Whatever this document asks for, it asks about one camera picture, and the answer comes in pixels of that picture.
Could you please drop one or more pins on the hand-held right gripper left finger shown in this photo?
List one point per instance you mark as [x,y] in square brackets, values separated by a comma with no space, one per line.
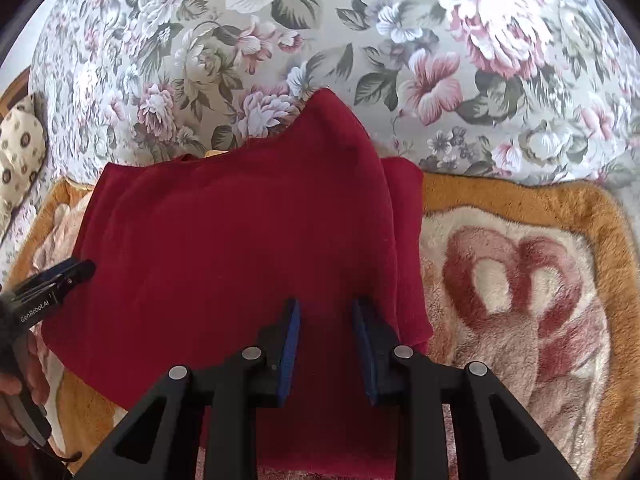
[291,355]

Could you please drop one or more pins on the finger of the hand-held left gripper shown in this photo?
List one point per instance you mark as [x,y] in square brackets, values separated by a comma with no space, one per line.
[70,271]

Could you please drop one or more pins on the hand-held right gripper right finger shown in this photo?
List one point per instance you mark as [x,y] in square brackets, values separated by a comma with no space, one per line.
[364,350]

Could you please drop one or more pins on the red knit sweater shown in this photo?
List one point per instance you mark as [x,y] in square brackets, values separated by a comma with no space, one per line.
[225,240]

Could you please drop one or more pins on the person's left hand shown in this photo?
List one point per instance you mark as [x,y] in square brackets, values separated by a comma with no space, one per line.
[34,375]

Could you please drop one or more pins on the cream patterned pillow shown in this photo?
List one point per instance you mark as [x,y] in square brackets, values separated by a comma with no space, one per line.
[20,160]

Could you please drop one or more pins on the plush flower print blanket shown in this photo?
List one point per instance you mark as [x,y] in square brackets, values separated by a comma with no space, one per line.
[525,310]

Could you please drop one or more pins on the wooden headboard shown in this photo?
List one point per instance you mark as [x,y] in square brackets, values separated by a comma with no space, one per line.
[14,94]

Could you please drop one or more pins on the floral bedspread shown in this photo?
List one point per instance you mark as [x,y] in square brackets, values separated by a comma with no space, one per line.
[350,20]

